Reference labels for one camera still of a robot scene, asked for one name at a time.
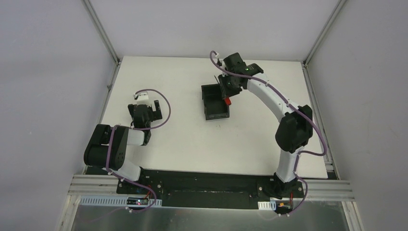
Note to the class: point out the left controller board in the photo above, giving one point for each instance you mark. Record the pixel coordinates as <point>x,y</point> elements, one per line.
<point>137,201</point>

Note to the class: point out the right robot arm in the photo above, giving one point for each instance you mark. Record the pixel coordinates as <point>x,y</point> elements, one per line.
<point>294,129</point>

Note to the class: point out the left aluminium frame post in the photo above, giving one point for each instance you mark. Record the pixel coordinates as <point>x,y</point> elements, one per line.
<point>101,31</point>

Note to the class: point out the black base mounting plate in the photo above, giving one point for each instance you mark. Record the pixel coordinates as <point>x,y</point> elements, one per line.
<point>211,190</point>

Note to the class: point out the right aluminium frame post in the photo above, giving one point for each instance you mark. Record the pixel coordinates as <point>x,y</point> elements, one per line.
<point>323,33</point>

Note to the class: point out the white cable duct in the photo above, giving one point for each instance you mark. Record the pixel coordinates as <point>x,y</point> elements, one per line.
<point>114,201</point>
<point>267,205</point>

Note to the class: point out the black plastic bin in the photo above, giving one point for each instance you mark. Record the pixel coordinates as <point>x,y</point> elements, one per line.
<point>215,106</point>

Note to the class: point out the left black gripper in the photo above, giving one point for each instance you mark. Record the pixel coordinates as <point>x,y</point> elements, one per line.
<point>146,110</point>

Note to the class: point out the aluminium frame post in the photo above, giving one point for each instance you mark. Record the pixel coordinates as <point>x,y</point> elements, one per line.
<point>101,31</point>
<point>323,33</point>

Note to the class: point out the red handled screwdriver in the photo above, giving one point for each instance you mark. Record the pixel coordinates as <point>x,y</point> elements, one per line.
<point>226,99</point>

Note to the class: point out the controller board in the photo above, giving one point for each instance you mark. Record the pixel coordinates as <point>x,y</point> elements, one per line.
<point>137,201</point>
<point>283,207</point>

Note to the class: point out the left white cable duct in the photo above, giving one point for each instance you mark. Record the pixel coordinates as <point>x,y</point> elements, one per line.
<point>114,201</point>

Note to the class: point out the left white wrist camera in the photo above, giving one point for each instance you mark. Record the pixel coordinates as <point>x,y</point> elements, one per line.
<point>142,98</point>

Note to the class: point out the aluminium front rail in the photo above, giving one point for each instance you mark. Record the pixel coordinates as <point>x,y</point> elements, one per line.
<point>318,190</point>

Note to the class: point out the right controller board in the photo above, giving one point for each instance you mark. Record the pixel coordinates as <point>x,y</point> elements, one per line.
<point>283,207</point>

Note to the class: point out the right white cable duct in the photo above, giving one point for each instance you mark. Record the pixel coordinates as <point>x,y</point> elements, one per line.
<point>267,205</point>

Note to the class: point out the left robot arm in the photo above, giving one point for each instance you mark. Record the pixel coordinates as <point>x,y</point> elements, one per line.
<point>107,148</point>

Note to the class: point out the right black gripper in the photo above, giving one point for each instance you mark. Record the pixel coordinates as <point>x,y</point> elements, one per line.
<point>225,84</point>

